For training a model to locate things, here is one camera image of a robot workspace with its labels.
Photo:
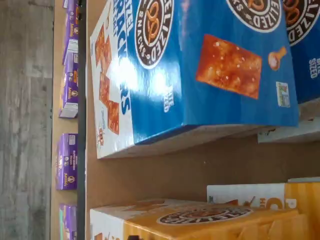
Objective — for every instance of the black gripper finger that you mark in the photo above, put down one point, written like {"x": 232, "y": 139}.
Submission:
{"x": 133, "y": 238}

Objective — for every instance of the yellow white pretzel cracker box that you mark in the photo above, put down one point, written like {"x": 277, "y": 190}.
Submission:
{"x": 200, "y": 230}
{"x": 237, "y": 192}

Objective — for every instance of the purple Annie's box teal label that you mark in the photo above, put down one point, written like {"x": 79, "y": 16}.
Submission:
{"x": 70, "y": 222}

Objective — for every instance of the tan wooden shelf board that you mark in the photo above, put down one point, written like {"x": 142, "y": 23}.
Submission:
{"x": 67, "y": 125}
{"x": 175, "y": 175}

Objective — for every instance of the purple Annie's box red label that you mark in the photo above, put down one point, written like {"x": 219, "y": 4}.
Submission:
{"x": 67, "y": 162}

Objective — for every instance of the blue pretzel cracker box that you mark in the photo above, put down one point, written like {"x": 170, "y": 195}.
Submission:
{"x": 200, "y": 100}
{"x": 307, "y": 75}

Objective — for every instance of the purple Annie's box orange label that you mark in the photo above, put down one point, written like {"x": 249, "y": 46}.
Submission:
{"x": 68, "y": 92}

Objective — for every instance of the black metal shelf rail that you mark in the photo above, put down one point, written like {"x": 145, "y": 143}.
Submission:
{"x": 82, "y": 150}

